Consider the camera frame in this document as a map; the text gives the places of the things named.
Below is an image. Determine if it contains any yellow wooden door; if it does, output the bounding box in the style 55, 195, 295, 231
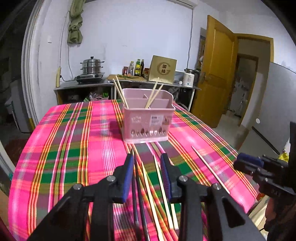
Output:
191, 15, 238, 128

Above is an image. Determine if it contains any black chopstick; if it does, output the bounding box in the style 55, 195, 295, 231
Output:
131, 149, 140, 229
135, 156, 151, 241

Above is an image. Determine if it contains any gold emblem box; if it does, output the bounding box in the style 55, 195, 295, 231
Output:
147, 55, 177, 84

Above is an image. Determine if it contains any white electric kettle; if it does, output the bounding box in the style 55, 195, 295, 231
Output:
183, 68, 200, 88

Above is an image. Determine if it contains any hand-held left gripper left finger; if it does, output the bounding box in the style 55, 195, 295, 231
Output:
27, 153, 135, 241

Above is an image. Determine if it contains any pink plaid tablecloth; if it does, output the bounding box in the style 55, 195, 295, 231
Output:
8, 100, 259, 241

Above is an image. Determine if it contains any wooden cutting board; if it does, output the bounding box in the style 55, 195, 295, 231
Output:
107, 75, 148, 81

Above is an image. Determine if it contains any pink basket with greens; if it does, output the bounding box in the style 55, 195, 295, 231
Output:
89, 92, 110, 102

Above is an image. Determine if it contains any yellow packet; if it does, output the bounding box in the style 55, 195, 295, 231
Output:
277, 152, 290, 163

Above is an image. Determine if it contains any white air conditioner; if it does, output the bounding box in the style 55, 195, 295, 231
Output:
165, 0, 199, 9

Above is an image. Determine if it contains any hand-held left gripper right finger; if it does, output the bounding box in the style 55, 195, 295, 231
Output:
161, 153, 267, 241

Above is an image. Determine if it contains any white wall cable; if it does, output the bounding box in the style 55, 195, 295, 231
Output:
186, 8, 194, 70

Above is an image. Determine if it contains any pink plastic utensil holder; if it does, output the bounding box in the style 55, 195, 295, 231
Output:
122, 88, 174, 143

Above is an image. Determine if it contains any stainless steel kitchen counter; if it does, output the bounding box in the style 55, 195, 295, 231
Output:
54, 77, 202, 112

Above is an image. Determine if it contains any white sliding door frame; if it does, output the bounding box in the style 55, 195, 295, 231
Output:
22, 0, 50, 127

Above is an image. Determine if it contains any black induction cooktop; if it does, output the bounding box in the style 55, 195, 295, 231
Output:
73, 72, 105, 84

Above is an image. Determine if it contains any green hanging cloth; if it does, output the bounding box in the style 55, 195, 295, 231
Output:
67, 0, 84, 44

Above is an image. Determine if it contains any wooden chopstick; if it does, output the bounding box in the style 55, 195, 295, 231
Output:
170, 203, 179, 230
147, 83, 164, 109
145, 77, 160, 109
141, 161, 165, 241
112, 78, 127, 106
115, 75, 129, 109
191, 146, 231, 194
153, 155, 174, 230

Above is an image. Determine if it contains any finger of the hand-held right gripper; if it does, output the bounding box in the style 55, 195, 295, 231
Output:
237, 152, 265, 168
233, 160, 259, 180

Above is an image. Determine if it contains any stainless steel steamer pot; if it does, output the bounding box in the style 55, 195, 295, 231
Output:
80, 56, 105, 75

